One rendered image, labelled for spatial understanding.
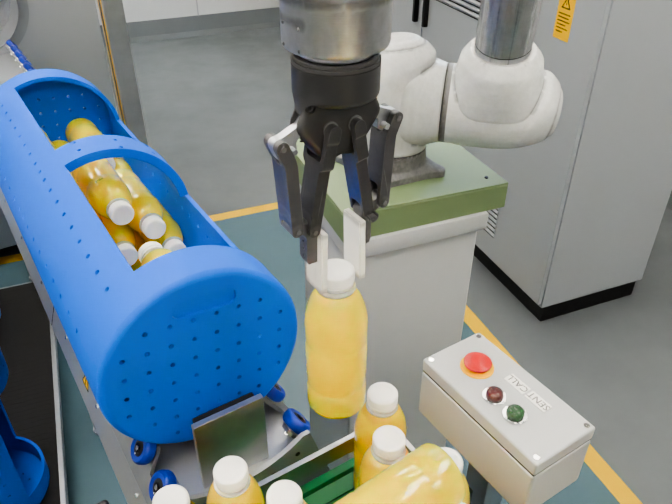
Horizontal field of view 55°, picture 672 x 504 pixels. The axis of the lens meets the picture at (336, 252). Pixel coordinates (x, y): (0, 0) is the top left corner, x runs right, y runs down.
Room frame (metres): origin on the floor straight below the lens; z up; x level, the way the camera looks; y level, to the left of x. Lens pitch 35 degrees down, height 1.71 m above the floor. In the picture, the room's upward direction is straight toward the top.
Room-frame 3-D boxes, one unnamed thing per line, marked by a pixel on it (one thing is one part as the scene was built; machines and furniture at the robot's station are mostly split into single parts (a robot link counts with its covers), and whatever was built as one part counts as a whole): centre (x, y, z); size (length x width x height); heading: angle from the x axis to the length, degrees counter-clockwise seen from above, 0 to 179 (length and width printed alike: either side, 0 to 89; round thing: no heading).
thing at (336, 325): (0.53, 0.00, 1.21); 0.07 x 0.07 x 0.19
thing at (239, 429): (0.58, 0.14, 0.99); 0.10 x 0.02 x 0.12; 123
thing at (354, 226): (0.54, -0.02, 1.34); 0.03 x 0.01 x 0.07; 33
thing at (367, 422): (0.57, -0.06, 0.99); 0.07 x 0.07 x 0.19
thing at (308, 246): (0.51, 0.03, 1.36); 0.03 x 0.01 x 0.05; 123
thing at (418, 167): (1.26, -0.10, 1.09); 0.22 x 0.18 x 0.06; 28
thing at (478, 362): (0.61, -0.18, 1.11); 0.04 x 0.04 x 0.01
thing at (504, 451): (0.57, -0.21, 1.05); 0.20 x 0.10 x 0.10; 33
